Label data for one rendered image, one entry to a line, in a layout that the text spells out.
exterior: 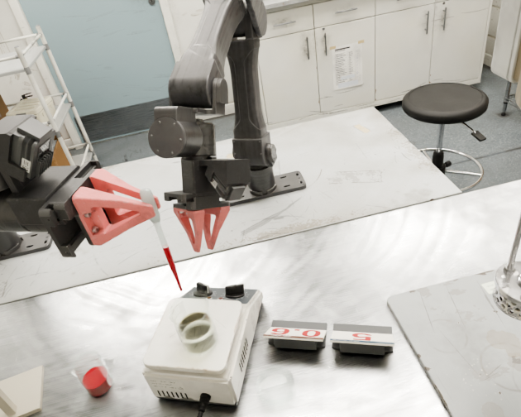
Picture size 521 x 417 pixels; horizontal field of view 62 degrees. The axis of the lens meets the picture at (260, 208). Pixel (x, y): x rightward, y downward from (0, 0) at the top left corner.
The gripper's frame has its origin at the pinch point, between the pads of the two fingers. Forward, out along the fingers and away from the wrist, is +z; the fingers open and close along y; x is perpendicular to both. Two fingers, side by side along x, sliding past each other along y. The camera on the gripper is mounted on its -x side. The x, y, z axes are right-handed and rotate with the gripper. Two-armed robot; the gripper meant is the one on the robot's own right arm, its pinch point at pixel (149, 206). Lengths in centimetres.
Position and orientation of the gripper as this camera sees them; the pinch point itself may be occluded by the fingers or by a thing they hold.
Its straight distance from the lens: 48.2
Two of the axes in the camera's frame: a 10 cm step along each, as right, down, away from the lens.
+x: 1.6, 8.0, 5.9
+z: 9.7, -0.1, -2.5
